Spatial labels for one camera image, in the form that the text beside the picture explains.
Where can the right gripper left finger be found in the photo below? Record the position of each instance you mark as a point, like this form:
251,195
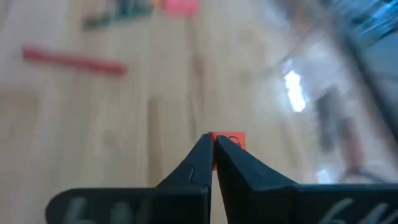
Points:
130,207

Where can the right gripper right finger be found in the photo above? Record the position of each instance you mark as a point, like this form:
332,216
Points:
295,205

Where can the red crayon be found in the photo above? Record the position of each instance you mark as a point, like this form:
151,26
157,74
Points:
74,60
354,146

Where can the red eraser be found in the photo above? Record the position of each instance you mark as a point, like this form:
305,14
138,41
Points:
236,137

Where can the dark green crayon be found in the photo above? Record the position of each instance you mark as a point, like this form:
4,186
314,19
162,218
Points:
329,118

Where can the green pen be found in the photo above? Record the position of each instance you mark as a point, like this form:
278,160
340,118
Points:
118,15

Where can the pink eraser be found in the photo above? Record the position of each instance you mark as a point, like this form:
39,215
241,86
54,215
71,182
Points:
180,6

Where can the clear plastic bin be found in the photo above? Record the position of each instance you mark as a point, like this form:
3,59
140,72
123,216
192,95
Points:
311,62

